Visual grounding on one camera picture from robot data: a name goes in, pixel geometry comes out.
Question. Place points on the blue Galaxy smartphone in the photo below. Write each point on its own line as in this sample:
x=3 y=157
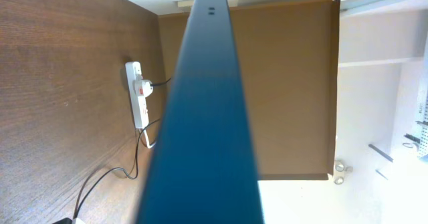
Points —
x=203 y=168

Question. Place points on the white USB charger plug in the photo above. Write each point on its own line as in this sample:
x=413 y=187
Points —
x=142 y=88

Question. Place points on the white power strip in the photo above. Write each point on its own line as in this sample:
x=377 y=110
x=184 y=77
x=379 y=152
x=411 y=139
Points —
x=138 y=102

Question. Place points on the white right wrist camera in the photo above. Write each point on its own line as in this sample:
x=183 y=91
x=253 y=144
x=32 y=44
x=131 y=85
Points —
x=69 y=221

